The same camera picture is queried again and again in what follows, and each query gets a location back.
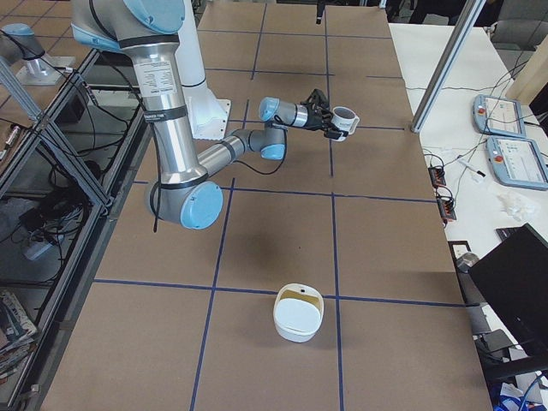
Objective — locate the white rectangular container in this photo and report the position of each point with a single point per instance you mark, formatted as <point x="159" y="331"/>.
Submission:
<point x="298" y="312"/>

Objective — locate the orange black connector block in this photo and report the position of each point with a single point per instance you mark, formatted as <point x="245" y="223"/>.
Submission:
<point x="437" y="176"/>

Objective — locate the black marker pen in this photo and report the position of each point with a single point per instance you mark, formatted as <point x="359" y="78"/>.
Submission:
<point x="469" y="166"/>

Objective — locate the teach pendant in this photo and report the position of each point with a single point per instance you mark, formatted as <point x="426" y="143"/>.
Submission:
<point x="517" y="162"/>
<point x="498" y="116"/>

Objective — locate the black laptop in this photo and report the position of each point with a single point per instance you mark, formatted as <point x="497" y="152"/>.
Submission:
<point x="512" y="278"/>

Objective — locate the upper teach pendant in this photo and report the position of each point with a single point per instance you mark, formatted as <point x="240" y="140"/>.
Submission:
<point x="498" y="116"/>

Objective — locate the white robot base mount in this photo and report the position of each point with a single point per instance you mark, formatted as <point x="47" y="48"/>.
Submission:
<point x="208" y="117"/>

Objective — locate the brown paper table cover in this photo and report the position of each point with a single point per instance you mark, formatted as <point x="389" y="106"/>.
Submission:
<point x="180" y="319"/>

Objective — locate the white side table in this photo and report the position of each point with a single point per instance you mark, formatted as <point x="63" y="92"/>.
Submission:
<point x="450" y="132"/>

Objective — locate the silver metal cylinder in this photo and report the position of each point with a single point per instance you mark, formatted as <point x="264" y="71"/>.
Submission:
<point x="466" y="261"/>

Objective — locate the white ribbed ceramic mug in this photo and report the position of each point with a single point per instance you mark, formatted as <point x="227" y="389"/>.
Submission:
<point x="345" y="119"/>

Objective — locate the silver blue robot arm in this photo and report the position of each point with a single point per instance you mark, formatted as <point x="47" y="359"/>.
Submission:
<point x="160" y="39"/>
<point x="18" y="42"/>

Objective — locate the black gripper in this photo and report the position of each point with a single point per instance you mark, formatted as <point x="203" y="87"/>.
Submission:
<point x="316" y="118"/>

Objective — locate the crumpled white tissue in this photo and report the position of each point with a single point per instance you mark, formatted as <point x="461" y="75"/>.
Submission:
<point x="518" y="206"/>

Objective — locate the aluminium frame post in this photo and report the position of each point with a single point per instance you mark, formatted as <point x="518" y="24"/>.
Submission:
<point x="462" y="28"/>

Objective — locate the lower teach pendant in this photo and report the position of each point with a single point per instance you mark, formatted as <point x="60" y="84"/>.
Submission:
<point x="517" y="162"/>

